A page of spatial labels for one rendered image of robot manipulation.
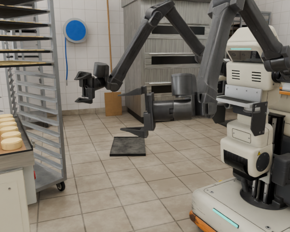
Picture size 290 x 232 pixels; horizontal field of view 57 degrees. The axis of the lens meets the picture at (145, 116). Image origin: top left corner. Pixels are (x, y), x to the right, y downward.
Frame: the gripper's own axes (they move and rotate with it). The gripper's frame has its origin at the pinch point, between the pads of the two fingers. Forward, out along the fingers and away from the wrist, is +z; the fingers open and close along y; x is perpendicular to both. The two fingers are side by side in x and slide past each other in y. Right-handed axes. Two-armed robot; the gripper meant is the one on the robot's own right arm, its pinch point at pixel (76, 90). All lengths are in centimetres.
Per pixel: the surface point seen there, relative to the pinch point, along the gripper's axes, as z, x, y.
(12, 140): 46.5, 13.5, -1.6
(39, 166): -67, -91, -96
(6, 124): 35.4, -1.2, -3.7
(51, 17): -66, -68, 28
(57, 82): -64, -64, -17
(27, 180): 42.2, 12.6, -16.5
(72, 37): -285, -215, -2
